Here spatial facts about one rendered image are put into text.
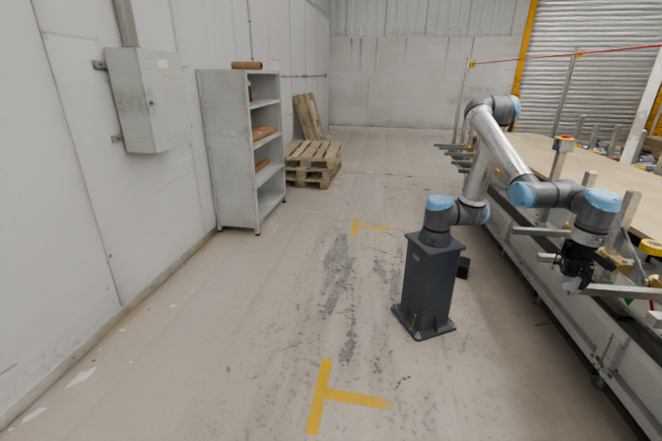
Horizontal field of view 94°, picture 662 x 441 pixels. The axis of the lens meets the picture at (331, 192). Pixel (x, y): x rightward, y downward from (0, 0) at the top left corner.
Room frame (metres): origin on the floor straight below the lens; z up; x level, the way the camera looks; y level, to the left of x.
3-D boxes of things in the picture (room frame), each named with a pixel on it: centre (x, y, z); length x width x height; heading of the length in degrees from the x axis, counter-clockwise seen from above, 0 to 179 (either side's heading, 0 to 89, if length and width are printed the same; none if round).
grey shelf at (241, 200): (3.19, 0.86, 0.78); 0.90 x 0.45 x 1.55; 170
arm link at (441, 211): (1.62, -0.63, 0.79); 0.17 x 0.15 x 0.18; 92
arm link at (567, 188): (0.99, -0.81, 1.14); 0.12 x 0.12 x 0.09; 2
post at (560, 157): (1.63, -1.24, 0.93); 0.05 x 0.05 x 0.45; 84
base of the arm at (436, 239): (1.62, -0.62, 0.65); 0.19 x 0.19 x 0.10
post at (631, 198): (1.12, -1.18, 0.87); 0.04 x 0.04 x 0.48; 84
